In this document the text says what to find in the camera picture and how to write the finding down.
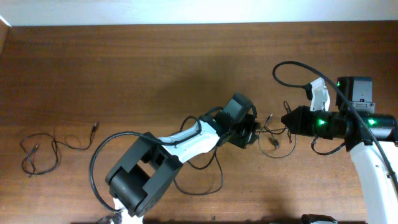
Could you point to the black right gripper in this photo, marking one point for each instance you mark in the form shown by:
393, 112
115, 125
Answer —
298, 127

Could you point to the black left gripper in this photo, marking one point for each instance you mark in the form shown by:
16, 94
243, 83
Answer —
250, 136

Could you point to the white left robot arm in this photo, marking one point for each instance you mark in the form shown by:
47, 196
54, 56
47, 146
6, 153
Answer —
147, 169

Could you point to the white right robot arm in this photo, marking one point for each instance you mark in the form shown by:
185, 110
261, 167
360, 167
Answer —
370, 138

